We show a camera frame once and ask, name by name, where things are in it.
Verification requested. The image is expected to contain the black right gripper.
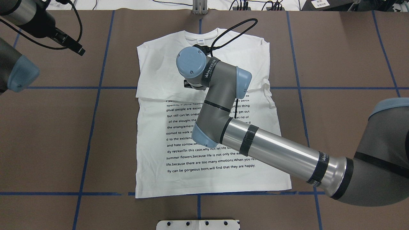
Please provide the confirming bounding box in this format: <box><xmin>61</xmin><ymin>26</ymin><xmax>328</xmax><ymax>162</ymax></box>
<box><xmin>183</xmin><ymin>45</ymin><xmax>211</xmax><ymax>90</ymax></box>

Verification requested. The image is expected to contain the white printed t-shirt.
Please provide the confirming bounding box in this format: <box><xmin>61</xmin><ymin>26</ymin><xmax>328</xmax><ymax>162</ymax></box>
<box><xmin>135</xmin><ymin>28</ymin><xmax>292</xmax><ymax>198</ymax></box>

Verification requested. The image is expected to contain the aluminium frame post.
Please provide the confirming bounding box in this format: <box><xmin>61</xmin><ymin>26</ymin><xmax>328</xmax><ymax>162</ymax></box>
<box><xmin>192</xmin><ymin>0</ymin><xmax>208</xmax><ymax>15</ymax></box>

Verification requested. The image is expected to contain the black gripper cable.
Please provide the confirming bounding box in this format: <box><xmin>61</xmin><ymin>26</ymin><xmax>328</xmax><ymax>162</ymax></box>
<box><xmin>207</xmin><ymin>18</ymin><xmax>259</xmax><ymax>53</ymax></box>

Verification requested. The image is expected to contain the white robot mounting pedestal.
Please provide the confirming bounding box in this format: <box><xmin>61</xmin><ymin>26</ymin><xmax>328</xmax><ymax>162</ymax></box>
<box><xmin>156</xmin><ymin>219</ymin><xmax>241</xmax><ymax>230</ymax></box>

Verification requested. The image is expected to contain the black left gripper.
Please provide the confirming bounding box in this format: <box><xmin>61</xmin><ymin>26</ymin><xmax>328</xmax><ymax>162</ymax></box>
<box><xmin>49</xmin><ymin>28</ymin><xmax>86</xmax><ymax>56</ymax></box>

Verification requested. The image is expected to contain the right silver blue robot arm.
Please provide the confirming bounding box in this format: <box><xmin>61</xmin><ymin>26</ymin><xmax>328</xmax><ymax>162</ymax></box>
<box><xmin>176</xmin><ymin>46</ymin><xmax>409</xmax><ymax>207</ymax></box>

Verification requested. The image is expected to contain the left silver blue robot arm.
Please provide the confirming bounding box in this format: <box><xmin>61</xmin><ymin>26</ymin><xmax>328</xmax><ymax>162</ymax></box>
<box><xmin>0</xmin><ymin>0</ymin><xmax>86</xmax><ymax>94</ymax></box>

